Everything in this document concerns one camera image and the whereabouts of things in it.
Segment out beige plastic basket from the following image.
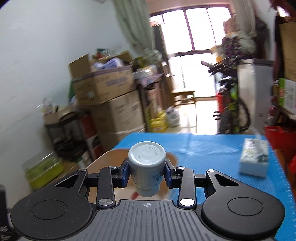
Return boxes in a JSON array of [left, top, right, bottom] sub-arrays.
[[84, 148, 180, 204]]

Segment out white pill bottle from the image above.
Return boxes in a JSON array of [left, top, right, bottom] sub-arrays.
[[128, 141, 167, 197]]

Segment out yellow oil jug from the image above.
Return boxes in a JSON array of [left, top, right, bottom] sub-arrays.
[[150, 110, 168, 133]]

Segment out large lower cardboard box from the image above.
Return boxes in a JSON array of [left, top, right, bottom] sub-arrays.
[[90, 90, 145, 151]]

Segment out white plastic bag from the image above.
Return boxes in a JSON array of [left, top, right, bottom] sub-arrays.
[[166, 106, 180, 128]]

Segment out black metal shelf rack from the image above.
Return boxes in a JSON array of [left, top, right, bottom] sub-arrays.
[[44, 111, 94, 162]]

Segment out blue silicone mat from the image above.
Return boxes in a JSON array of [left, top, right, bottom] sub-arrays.
[[116, 133, 295, 240]]

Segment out green lidded plastic container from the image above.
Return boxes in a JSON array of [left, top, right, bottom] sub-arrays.
[[22, 150, 64, 191]]

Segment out wooden chair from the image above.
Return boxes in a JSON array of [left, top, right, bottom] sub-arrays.
[[161, 61, 196, 107]]

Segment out tissue pack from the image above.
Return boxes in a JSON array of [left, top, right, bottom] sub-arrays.
[[239, 138, 269, 178]]

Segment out green black bicycle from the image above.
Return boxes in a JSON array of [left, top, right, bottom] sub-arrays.
[[201, 56, 251, 135]]

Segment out small box on rack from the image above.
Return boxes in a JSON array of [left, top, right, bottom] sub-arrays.
[[43, 106, 74, 125]]

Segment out open top cardboard box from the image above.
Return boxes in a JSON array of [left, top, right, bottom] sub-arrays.
[[68, 55, 135, 106]]

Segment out red bag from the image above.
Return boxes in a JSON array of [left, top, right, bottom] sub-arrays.
[[265, 126, 295, 152]]

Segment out green white carton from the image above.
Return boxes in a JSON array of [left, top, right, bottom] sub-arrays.
[[278, 78, 296, 115]]

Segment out green curtain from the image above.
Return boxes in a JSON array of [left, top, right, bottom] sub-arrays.
[[113, 0, 162, 65]]

